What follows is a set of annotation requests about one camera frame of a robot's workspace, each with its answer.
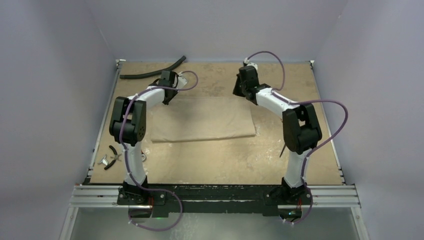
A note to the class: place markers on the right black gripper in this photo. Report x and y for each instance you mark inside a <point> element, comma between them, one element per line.
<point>239,89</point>

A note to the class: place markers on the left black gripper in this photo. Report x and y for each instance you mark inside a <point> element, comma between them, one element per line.
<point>174,93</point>

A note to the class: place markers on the beige cloth napkin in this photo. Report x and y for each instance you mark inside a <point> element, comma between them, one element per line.
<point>192,119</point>

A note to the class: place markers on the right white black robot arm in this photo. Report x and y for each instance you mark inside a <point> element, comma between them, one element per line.
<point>300,128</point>

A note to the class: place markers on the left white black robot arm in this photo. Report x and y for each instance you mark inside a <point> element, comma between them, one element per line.
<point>128,125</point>

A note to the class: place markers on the black foam tube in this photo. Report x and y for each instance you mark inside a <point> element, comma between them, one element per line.
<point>153,73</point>

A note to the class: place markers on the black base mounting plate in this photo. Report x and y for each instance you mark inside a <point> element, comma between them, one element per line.
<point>269,208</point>

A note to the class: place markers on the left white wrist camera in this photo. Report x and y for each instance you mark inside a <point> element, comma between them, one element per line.
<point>181,81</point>

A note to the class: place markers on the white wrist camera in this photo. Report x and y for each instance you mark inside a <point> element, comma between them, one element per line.
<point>247,62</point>
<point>181,81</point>

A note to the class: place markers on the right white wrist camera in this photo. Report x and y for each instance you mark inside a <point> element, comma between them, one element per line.
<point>247,62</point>

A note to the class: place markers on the red handled wrench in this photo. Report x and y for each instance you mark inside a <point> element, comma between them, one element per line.
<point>143,156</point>

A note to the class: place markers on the aluminium frame rail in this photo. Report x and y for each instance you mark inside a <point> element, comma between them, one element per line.
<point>322,196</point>

